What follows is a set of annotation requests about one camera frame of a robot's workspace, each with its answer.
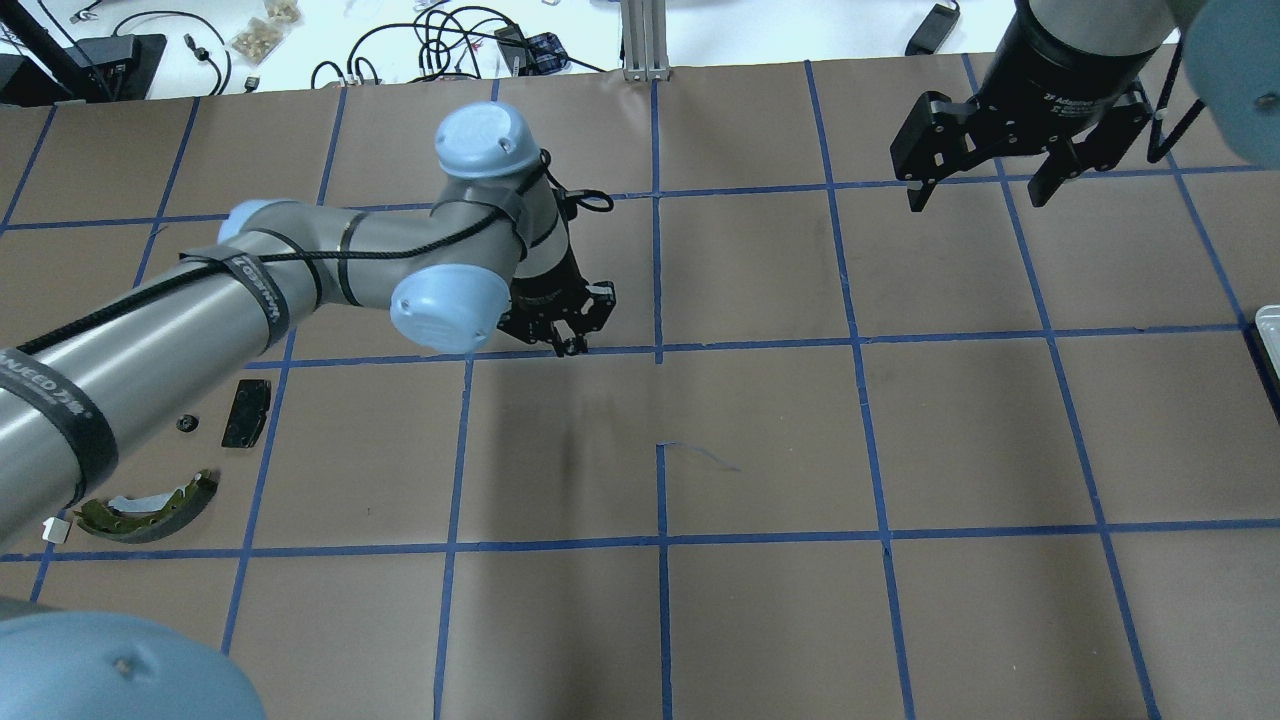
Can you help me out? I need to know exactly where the aluminium frame post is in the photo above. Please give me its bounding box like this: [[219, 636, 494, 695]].
[[618, 0, 671, 82]]

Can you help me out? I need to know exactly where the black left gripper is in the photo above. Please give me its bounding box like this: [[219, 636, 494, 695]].
[[497, 274, 617, 357]]

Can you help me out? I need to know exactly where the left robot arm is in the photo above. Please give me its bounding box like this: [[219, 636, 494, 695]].
[[1, 101, 616, 544]]

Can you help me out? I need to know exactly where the black brake pad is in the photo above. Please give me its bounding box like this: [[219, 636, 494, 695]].
[[220, 378, 273, 448]]

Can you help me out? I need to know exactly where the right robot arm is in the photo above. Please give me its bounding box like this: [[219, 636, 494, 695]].
[[890, 1, 1277, 211]]

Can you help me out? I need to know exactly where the silver metal tray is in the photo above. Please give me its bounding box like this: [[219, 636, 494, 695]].
[[1254, 304, 1280, 378]]

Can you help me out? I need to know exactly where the white curved plastic bracket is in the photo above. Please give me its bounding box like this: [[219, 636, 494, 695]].
[[41, 516, 72, 544]]

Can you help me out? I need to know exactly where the black power adapter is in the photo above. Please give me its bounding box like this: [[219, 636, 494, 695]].
[[904, 1, 961, 56]]

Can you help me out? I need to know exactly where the olive green brake shoe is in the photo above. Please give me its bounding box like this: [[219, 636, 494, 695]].
[[73, 468, 220, 544]]

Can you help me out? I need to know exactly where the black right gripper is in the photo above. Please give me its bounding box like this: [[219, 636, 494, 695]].
[[890, 81, 1152, 213]]

